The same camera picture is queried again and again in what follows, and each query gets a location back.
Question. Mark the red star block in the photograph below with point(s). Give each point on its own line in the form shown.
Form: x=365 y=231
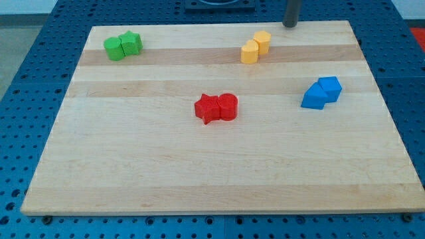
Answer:
x=207 y=108

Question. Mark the yellow hexagon block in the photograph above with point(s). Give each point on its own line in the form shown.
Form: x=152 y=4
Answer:
x=263 y=38

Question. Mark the green star block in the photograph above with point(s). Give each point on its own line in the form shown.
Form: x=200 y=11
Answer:
x=131 y=43

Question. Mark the red cylinder block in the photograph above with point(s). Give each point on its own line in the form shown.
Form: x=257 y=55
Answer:
x=228 y=104

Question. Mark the wooden board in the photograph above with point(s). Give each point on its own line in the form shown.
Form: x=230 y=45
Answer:
x=126 y=140

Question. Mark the yellow heart block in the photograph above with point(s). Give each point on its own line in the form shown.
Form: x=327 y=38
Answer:
x=249 y=52

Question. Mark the blue triangle block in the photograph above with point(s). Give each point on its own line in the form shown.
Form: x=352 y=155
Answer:
x=315 y=97

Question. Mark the blue cube block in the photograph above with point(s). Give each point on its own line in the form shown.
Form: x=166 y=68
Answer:
x=331 y=86

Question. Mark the green cylinder block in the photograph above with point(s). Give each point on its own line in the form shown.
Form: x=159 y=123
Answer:
x=113 y=48

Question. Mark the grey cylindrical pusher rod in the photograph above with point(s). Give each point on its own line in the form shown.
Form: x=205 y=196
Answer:
x=291 y=15

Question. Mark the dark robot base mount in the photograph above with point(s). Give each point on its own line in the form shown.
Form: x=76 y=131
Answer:
x=219 y=5

